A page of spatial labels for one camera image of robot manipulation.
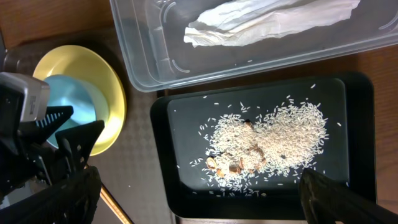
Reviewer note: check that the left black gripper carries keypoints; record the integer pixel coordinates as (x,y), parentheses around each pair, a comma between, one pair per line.
(22,152)

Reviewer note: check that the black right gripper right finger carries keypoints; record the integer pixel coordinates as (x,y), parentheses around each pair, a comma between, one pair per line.
(325,201)

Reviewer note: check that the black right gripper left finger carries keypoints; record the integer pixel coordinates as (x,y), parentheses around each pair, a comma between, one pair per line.
(72,200)

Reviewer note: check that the light blue plastic bowl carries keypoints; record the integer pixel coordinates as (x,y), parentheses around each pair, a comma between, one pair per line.
(88,102)

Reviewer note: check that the wooden chopstick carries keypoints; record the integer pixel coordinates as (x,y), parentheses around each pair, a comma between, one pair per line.
(110,201)

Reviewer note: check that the yellow plastic plate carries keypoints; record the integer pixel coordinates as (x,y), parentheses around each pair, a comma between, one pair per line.
(84,64)

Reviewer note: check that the rice and nut scraps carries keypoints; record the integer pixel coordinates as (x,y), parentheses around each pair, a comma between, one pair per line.
(250,142)

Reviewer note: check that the white paper napkin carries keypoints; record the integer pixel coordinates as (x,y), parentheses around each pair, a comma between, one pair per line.
(243,22)

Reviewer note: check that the clear plastic waste bin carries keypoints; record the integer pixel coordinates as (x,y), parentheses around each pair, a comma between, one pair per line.
(151,35)

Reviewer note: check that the brown plastic serving tray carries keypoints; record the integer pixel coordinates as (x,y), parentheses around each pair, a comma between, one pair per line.
(130,168)

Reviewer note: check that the black plastic tray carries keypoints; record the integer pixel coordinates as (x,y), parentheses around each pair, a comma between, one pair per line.
(277,204)

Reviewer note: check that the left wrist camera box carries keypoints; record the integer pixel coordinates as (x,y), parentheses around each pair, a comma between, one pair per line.
(35,94)

